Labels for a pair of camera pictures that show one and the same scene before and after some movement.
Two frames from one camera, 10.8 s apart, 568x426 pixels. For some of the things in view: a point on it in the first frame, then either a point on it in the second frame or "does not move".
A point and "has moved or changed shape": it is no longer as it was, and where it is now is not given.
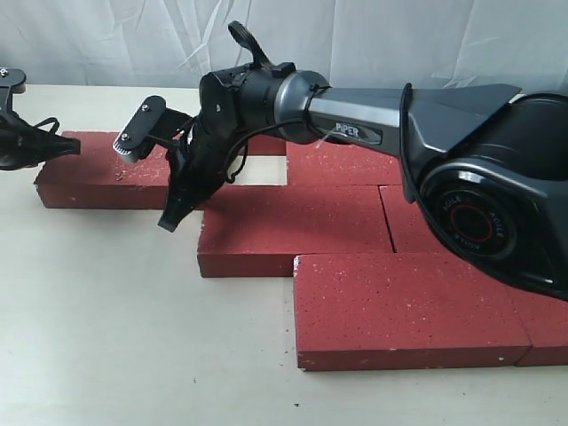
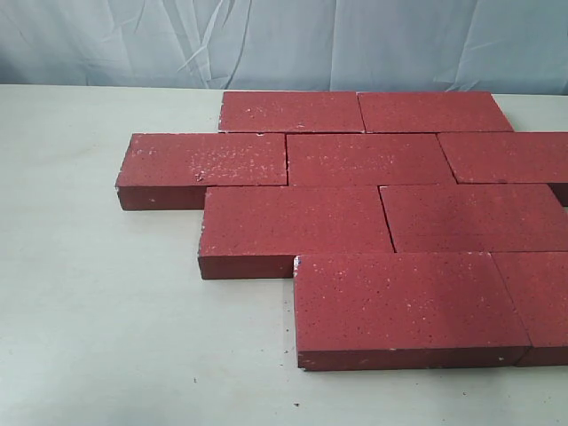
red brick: (546, 323) does not move
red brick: (256, 231) does not move
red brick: (319, 163) does not move
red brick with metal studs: (98, 177) has moved or changed shape
